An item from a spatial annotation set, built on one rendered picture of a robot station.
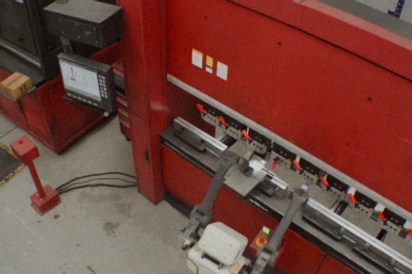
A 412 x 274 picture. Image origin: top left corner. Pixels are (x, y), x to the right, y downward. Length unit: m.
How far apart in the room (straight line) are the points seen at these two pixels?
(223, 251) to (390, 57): 1.23
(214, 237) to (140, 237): 1.71
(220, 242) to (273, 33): 1.13
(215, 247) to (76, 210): 2.15
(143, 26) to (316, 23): 1.14
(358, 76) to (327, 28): 0.28
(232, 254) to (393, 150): 0.99
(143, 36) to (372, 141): 1.54
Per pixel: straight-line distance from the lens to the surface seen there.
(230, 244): 2.08
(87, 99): 3.06
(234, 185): 2.79
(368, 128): 2.22
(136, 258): 3.63
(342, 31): 2.02
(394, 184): 2.36
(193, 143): 3.18
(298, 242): 2.96
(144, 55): 2.79
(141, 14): 2.63
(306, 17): 2.09
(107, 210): 3.95
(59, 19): 2.85
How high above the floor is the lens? 3.14
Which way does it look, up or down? 44 degrees down
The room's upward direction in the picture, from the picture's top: 3 degrees clockwise
